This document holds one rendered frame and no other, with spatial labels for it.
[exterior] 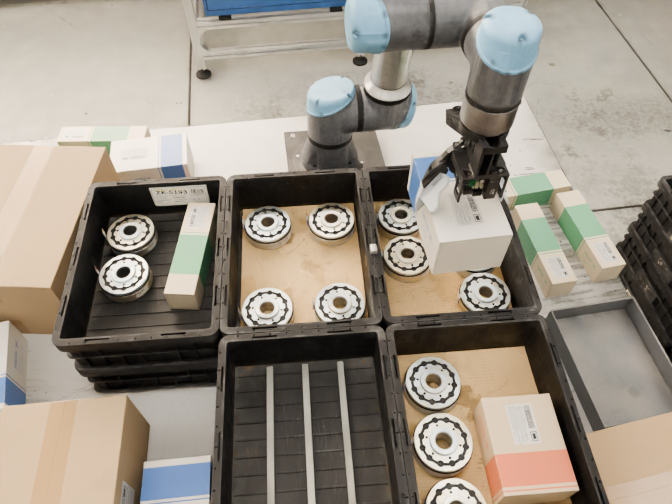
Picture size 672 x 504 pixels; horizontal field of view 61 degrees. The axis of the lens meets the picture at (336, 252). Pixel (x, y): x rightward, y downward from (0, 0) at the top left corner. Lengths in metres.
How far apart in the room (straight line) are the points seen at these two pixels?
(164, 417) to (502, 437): 0.67
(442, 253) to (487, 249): 0.08
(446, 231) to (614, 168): 2.01
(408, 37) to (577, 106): 2.39
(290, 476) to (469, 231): 0.51
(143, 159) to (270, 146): 0.36
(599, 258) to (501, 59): 0.81
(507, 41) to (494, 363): 0.64
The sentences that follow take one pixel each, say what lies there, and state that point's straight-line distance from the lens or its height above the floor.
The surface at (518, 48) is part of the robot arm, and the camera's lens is 0.74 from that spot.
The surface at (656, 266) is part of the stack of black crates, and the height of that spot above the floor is 0.38.
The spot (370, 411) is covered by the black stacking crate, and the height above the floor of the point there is 0.83.
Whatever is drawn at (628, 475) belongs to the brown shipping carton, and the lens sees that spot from 1.12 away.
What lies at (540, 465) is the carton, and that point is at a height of 0.90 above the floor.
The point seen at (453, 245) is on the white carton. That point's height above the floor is 1.12.
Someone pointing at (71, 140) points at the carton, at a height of 0.76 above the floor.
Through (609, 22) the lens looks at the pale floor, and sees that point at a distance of 3.84.
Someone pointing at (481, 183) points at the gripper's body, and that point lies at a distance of 0.88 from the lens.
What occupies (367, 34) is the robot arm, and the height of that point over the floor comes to 1.42.
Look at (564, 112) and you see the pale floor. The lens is 3.08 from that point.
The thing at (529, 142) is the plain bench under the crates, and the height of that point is 0.70.
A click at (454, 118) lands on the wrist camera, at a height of 1.26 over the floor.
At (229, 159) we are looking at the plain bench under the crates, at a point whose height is 0.70.
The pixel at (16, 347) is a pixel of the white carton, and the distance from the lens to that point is 1.39.
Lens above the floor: 1.84
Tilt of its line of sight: 54 degrees down
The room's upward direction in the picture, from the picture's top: straight up
